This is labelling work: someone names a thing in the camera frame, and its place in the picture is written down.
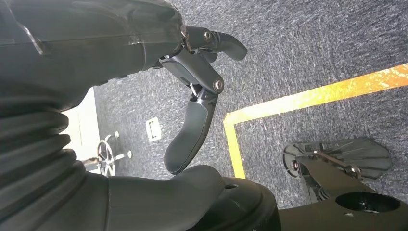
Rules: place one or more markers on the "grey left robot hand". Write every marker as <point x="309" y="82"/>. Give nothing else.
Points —
<point x="79" y="38"/>

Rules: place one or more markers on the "white cabinet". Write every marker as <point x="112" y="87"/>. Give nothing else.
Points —
<point x="83" y="127"/>

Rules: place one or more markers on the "white floor socket plate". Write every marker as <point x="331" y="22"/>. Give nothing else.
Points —
<point x="153" y="129"/>

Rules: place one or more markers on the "chrome chair base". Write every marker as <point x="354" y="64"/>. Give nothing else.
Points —
<point x="128" y="154"/>

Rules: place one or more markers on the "black robot waist housing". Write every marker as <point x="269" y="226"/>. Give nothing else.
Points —
<point x="248" y="207"/>

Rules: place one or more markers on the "yellow floor tape line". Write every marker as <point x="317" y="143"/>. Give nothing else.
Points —
<point x="318" y="95"/>

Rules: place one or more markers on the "black robot foot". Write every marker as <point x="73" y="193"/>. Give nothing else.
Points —
<point x="366" y="156"/>

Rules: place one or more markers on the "black robot leg bracket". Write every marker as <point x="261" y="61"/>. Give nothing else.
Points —
<point x="318" y="216"/>

